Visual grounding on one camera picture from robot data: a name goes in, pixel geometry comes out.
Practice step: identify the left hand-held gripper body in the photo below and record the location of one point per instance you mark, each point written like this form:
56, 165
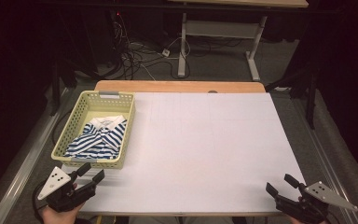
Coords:
71, 194

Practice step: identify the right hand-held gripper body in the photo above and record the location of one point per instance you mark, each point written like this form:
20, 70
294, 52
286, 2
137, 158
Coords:
310, 203

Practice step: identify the blue white striped baby romper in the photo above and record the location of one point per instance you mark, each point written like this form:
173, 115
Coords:
98, 140

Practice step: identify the yellow plastic basket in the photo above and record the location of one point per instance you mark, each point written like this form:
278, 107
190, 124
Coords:
74, 124

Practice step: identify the person's right hand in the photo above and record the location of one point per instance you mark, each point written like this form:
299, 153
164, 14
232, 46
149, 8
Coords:
295, 221

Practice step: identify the person's left hand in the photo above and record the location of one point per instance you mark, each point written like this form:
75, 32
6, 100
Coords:
59, 217

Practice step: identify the black metal stand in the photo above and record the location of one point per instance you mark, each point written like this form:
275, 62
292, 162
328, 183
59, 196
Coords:
56, 87
310, 102

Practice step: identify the white power adapter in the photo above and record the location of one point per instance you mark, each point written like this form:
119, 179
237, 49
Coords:
166, 52

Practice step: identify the white metal desk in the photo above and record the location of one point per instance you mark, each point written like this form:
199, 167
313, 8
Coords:
220, 29

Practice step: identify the metal floor rail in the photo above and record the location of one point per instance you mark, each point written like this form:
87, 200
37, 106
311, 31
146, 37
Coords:
326, 161
21, 168

